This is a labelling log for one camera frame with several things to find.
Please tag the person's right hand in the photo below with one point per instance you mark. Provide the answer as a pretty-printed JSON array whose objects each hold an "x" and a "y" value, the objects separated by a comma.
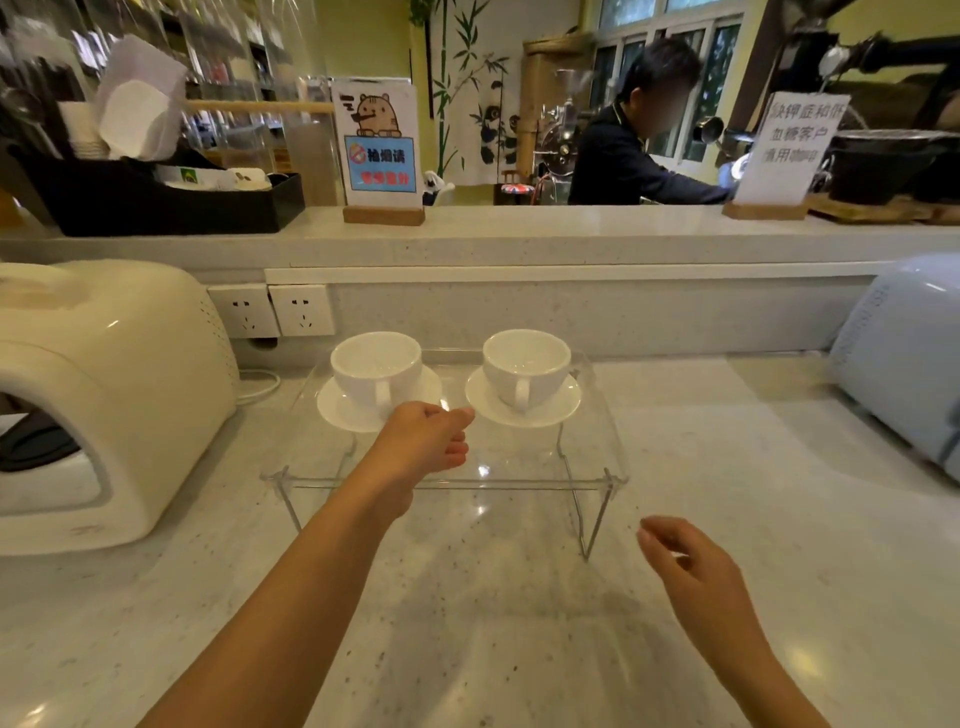
[{"x": 701, "y": 585}]

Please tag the person's left hand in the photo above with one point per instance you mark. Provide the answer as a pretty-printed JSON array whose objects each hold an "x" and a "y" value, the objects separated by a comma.
[{"x": 411, "y": 448}]

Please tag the person's right thumb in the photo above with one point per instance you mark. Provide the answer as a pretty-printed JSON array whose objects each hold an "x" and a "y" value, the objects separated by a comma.
[{"x": 651, "y": 551}]

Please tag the person's left thumb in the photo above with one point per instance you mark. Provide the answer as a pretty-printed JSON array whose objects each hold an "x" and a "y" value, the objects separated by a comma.
[{"x": 427, "y": 409}]

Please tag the person's right forearm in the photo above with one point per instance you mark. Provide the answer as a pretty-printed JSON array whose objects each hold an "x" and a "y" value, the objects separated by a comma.
[{"x": 765, "y": 690}]

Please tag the person's left forearm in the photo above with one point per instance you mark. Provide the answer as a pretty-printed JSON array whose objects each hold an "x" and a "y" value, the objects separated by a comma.
[{"x": 285, "y": 615}]

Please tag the white ceramic cup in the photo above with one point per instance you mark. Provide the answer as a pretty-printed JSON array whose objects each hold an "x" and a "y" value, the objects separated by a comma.
[
  {"x": 525, "y": 367},
  {"x": 375, "y": 367}
]

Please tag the white ceramic saucer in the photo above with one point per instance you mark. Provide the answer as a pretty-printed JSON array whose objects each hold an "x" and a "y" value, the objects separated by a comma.
[
  {"x": 337, "y": 409},
  {"x": 562, "y": 401}
]

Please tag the clear acrylic riser stand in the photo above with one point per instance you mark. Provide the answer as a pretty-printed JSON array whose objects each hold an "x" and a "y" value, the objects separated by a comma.
[{"x": 525, "y": 457}]

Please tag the red round stool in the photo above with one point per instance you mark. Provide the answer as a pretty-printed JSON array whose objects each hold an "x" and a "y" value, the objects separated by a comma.
[{"x": 516, "y": 192}]

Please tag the cartoon animal sign wooden base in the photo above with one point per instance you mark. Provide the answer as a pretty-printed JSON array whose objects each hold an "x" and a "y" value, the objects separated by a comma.
[{"x": 379, "y": 142}]

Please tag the white panda print curtain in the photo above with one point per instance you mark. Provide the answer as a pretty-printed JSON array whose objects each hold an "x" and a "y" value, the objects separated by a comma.
[{"x": 487, "y": 127}]

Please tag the metal coffee roaster machine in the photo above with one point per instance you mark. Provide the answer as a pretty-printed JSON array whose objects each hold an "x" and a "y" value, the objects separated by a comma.
[{"x": 559, "y": 142}]

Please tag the cream rounded countertop appliance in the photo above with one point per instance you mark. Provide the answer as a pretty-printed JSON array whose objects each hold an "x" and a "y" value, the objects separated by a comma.
[{"x": 127, "y": 390}]

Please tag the white sugar packets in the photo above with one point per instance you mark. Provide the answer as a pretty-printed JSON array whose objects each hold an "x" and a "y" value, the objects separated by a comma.
[{"x": 217, "y": 178}]

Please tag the light blue countertop appliance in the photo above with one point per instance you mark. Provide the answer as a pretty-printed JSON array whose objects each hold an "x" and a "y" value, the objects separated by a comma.
[{"x": 911, "y": 360}]

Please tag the black condiment organizer tray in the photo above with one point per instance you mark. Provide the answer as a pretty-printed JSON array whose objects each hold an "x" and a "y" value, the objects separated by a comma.
[{"x": 165, "y": 202}]

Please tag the wooden serving board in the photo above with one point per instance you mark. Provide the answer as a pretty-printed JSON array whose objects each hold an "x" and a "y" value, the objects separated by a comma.
[{"x": 874, "y": 210}]

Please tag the white paper napkins bundle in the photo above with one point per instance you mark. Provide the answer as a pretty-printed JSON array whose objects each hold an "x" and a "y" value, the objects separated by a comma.
[{"x": 139, "y": 101}]

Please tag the white text sign wooden base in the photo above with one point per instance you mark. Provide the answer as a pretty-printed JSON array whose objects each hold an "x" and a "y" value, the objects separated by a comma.
[{"x": 791, "y": 146}]

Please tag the stack of white paper cups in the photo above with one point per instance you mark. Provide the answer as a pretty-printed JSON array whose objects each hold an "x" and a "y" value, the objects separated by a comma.
[{"x": 75, "y": 131}]

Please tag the black round pot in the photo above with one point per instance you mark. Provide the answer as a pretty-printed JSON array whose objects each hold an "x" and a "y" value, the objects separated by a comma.
[{"x": 881, "y": 165}]

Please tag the metal spoon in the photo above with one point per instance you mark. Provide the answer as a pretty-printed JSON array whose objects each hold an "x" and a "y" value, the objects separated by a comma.
[{"x": 22, "y": 112}]

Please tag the white wall socket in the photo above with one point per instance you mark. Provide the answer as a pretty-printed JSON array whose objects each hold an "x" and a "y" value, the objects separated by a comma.
[
  {"x": 302, "y": 309},
  {"x": 241, "y": 309}
]

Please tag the window with dark frame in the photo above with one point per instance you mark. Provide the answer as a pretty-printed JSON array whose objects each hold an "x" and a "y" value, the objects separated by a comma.
[{"x": 667, "y": 67}]

